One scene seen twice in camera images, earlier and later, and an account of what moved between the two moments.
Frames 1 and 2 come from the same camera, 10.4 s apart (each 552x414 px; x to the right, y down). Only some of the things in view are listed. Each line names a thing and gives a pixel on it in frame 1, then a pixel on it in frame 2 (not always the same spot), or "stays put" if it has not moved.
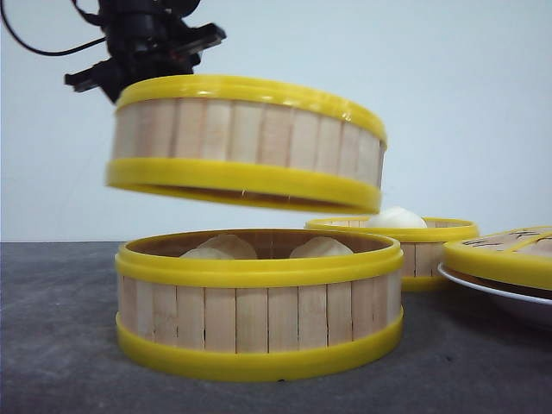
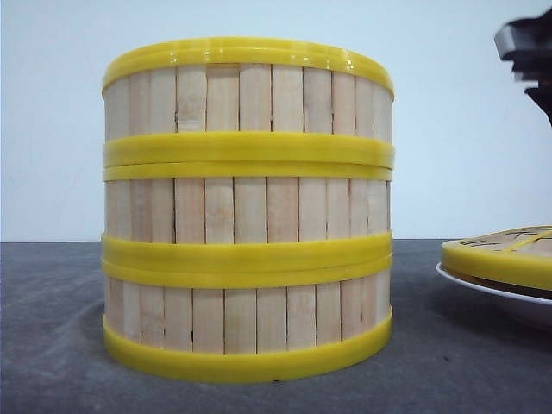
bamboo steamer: (421, 241) to (247, 98)
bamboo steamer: (222, 310) stays put
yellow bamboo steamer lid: (522, 254) stays put
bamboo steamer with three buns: (247, 141) to (247, 216)
